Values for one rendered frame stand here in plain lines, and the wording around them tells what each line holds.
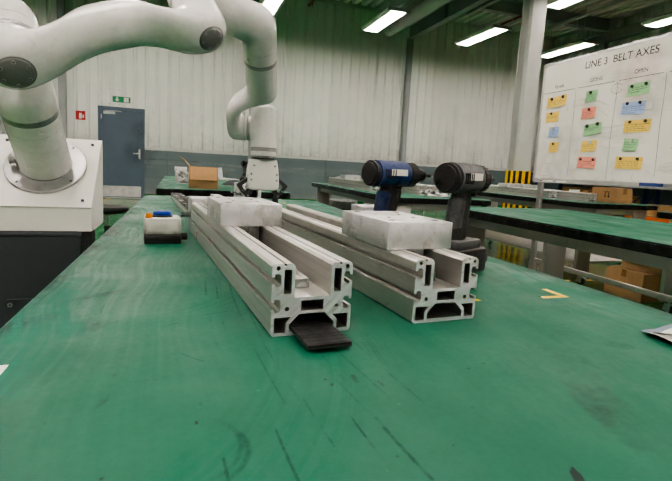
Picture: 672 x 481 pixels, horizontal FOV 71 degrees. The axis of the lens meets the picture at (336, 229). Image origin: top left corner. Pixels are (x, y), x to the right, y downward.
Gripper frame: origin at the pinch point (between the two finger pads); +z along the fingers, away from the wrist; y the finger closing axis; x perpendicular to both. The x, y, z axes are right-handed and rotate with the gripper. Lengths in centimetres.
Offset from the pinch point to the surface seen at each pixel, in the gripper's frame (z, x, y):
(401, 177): -12, 57, -17
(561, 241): 14, -5, -142
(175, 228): 2.4, 35.6, 29.4
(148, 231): 3, 36, 35
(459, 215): -6, 75, -20
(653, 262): 15, 39, -138
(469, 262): -2, 100, -3
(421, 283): 1, 100, 4
